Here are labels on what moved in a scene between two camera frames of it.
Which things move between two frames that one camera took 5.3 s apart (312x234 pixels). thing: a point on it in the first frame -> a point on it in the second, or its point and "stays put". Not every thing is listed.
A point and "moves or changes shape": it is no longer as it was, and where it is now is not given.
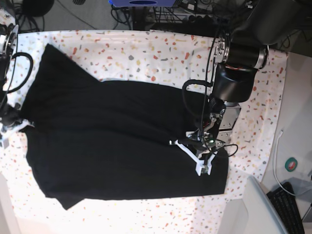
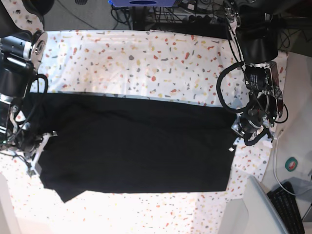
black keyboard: x=286 y=206 stays put
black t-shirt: x=91 y=139 moves or changes shape
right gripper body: x=205 y=135 -> x=267 y=104
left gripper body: x=11 y=120 -> x=14 y=128
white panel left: x=8 y=222 stays put
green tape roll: x=291 y=164 stays put
